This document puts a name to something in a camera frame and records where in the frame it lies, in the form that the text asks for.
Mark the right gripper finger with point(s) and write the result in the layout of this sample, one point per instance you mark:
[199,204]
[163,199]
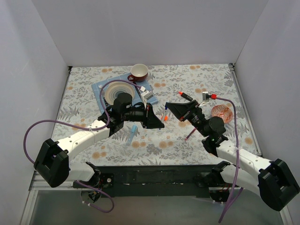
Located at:
[191,104]
[181,113]

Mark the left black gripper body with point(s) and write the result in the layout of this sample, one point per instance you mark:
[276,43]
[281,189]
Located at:
[147,115]

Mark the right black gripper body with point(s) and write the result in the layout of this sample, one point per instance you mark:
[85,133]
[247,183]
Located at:
[189,112]

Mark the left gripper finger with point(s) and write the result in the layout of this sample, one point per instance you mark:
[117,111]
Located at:
[153,123]
[152,118]

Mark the light blue highlighter cap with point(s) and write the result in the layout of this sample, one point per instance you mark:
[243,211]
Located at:
[134,128]

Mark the light blue highlighter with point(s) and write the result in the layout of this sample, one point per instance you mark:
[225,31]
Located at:
[129,140]

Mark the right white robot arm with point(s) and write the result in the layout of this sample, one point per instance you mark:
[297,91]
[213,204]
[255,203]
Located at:
[273,181]

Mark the pink pen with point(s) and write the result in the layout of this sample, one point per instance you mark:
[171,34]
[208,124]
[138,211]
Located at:
[188,136]

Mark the orange black highlighter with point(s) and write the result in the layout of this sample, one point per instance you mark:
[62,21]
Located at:
[184,95]

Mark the red patterned bowl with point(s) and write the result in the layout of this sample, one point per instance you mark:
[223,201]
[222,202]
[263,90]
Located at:
[223,112]

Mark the floral tablecloth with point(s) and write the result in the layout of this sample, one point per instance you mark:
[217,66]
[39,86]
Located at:
[166,146]

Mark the beige striped plate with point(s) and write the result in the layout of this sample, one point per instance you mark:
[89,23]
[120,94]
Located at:
[116,88]

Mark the red and white cup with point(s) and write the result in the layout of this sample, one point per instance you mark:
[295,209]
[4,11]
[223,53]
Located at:
[138,73]

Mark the blue tiled placemat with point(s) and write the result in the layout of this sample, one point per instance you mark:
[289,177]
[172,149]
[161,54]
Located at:
[96,91]

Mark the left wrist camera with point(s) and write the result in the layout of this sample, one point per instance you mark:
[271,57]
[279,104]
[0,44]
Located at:
[146,95]

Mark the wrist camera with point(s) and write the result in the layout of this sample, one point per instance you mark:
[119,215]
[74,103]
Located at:
[146,95]
[206,97]

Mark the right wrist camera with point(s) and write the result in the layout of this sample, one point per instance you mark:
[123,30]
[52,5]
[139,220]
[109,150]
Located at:
[206,97]

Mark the black handled knife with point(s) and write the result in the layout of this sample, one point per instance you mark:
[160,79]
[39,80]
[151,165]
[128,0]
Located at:
[137,89]

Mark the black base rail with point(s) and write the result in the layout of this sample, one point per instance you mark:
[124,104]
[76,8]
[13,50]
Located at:
[154,180]

